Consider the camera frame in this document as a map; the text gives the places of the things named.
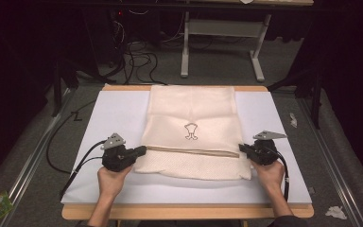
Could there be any person's right hand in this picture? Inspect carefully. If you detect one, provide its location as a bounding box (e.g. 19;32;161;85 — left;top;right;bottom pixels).
251;159;286;194

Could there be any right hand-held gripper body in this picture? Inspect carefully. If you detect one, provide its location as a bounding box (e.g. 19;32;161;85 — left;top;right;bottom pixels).
248;130;288;166

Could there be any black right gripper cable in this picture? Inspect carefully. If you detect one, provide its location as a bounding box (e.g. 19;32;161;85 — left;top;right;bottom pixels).
268;147;291;202

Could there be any metal floor rail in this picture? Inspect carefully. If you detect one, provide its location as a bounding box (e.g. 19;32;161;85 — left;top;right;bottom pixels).
296;96;363;227
0;88;74;227

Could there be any wooden table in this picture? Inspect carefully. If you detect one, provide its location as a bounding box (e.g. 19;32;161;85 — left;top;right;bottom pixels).
60;84;315;227

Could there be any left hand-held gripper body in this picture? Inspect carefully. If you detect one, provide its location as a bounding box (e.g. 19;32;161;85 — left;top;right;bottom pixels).
100;132;137;173

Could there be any person's left hand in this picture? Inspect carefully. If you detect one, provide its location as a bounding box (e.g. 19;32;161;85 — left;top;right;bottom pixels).
96;164;134;199

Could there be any large crumpled white paper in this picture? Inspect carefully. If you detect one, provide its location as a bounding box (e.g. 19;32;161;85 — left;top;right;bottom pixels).
324;205;349;221

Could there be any tangle of black floor cables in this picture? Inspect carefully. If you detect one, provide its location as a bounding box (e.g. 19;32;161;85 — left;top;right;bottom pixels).
107;9;168;86

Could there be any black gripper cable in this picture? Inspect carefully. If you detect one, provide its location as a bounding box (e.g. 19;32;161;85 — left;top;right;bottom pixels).
268;147;291;202
45;99;108;201

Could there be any cream mesh laundry bag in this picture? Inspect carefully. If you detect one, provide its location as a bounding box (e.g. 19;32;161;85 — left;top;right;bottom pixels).
133;84;253;182

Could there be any white table board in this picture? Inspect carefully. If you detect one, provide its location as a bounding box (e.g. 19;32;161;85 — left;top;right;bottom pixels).
60;90;313;205

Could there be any person's dark right sleeve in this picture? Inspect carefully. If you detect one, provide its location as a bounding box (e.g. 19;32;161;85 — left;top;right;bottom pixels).
266;215;309;227

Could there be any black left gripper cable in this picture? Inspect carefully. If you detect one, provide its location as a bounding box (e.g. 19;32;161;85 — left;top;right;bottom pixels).
45;99;108;201

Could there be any white metal desk frame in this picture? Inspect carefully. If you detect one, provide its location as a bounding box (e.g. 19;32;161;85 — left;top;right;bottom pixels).
176;0;315;83

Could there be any black floor stand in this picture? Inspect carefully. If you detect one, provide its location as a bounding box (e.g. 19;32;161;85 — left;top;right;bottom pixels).
266;67;325;131
50;59;80;118

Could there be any small crumpled white paper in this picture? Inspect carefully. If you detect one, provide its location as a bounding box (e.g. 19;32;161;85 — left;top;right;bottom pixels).
289;112;299;129

